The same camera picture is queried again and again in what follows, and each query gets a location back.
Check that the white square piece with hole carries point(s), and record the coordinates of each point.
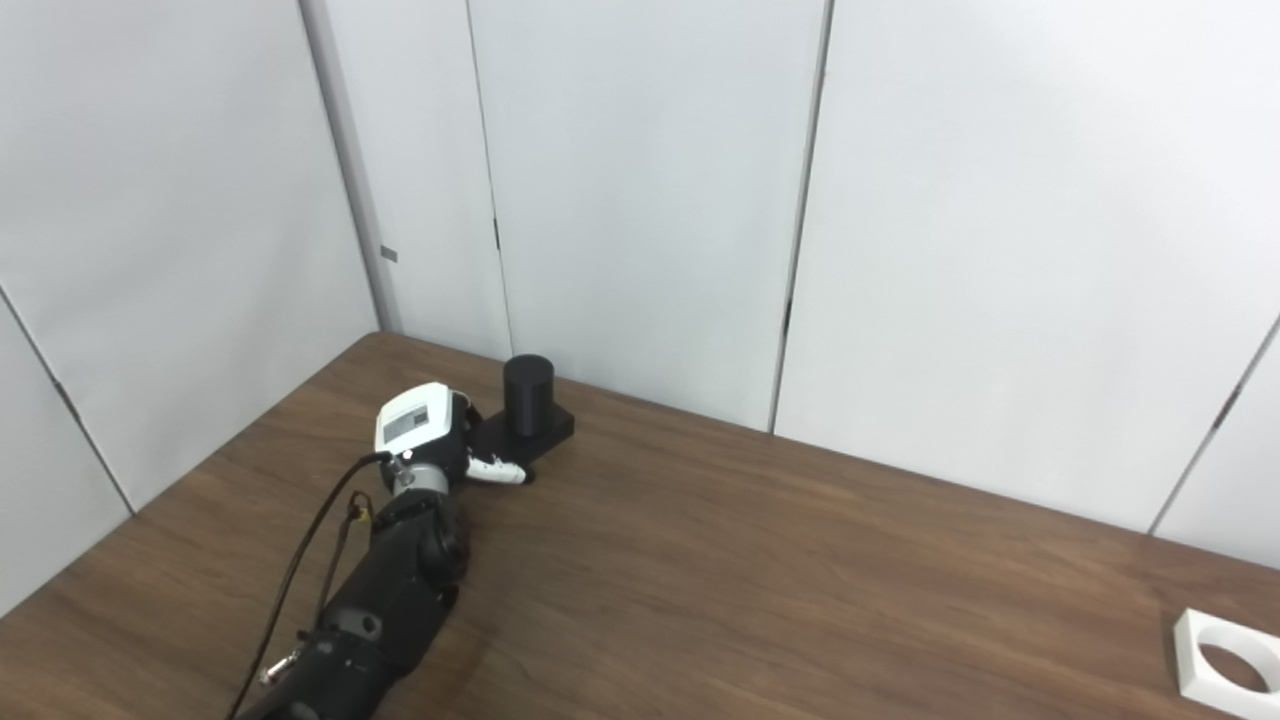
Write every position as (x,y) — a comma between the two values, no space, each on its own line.
(1195,660)

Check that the grey vertical corner post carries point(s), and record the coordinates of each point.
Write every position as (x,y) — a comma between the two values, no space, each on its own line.
(345,150)

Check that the black peg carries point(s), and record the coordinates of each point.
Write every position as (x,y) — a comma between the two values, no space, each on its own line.
(528,395)

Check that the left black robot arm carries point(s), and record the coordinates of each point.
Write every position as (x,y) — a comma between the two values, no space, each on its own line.
(390,590)

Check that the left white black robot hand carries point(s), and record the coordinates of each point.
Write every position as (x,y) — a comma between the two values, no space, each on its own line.
(420,425)

